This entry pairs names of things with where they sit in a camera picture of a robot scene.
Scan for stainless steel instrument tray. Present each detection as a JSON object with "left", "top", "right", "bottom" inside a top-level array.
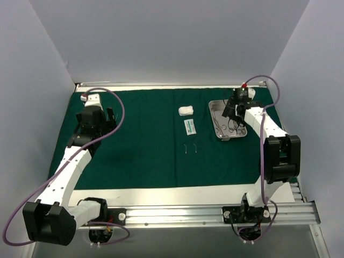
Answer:
[{"left": 209, "top": 100, "right": 247, "bottom": 141}]

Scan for white gauze pad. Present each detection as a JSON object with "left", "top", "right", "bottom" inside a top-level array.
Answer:
[{"left": 178, "top": 105, "right": 194, "bottom": 116}]

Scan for white gauze packet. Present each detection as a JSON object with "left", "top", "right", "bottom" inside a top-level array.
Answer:
[{"left": 184, "top": 119, "right": 197, "bottom": 135}]

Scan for dark green surgical cloth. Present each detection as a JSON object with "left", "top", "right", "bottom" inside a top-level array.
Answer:
[{"left": 49, "top": 86, "right": 299, "bottom": 190}]

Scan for steel surgical scissors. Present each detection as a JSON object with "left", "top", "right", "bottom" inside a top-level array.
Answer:
[{"left": 227, "top": 119, "right": 246, "bottom": 135}]

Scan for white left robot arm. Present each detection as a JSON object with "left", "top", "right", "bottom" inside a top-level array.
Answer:
[{"left": 23, "top": 105, "right": 117, "bottom": 246}]

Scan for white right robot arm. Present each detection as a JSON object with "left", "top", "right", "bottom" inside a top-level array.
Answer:
[{"left": 223, "top": 86, "right": 301, "bottom": 222}]

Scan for steel surgical forceps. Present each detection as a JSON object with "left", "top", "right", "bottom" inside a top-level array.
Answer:
[{"left": 212, "top": 112, "right": 225, "bottom": 138}]

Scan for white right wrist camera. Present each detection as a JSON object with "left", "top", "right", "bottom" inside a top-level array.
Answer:
[{"left": 241, "top": 82, "right": 256, "bottom": 99}]

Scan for aluminium back frame rail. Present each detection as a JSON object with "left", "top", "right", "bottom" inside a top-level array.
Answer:
[{"left": 76, "top": 82, "right": 267, "bottom": 88}]

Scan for aluminium frame rail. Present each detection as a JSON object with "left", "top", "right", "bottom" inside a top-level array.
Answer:
[
  {"left": 66, "top": 202, "right": 320, "bottom": 228},
  {"left": 76, "top": 82, "right": 267, "bottom": 88}
]

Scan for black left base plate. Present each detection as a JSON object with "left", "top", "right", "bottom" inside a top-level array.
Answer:
[{"left": 105, "top": 207, "right": 127, "bottom": 226}]

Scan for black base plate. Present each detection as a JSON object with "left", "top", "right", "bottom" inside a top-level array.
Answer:
[
  {"left": 221, "top": 206, "right": 271, "bottom": 224},
  {"left": 105, "top": 207, "right": 127, "bottom": 226}
]

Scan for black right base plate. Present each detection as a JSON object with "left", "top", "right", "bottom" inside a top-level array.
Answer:
[{"left": 221, "top": 206, "right": 271, "bottom": 224}]

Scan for aluminium front frame rail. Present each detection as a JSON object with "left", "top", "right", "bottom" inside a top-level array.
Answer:
[{"left": 66, "top": 202, "right": 320, "bottom": 228}]

